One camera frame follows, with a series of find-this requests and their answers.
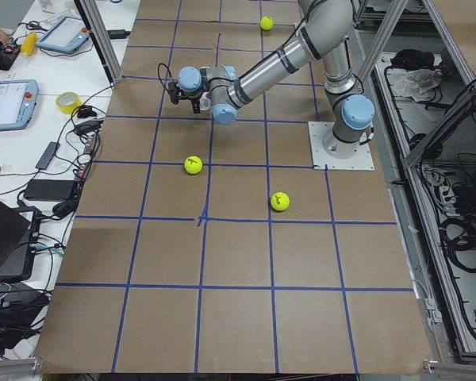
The grey usb hub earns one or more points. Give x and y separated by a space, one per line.
47 156

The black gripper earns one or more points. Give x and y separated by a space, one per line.
194 101

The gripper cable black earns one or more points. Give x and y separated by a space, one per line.
165 77

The aluminium frame post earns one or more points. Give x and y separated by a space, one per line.
92 19

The teach pendant far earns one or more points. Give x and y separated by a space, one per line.
66 36

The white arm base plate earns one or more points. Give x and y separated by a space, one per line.
328 153

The tennis ball right side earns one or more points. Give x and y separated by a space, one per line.
266 23

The clear tennis ball can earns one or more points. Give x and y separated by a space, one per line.
205 103

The teach pendant near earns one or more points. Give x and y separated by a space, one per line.
17 103

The black power adapter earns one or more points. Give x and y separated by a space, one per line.
49 190

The yellow tape roll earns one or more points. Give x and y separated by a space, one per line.
68 101

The Head tennis ball centre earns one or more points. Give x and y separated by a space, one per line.
193 165

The tennis ball far left corner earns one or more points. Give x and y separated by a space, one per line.
280 201

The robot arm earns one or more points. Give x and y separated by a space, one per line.
320 35

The teach pendant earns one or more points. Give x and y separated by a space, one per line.
17 103
66 36

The black monitor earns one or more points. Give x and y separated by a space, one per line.
19 231

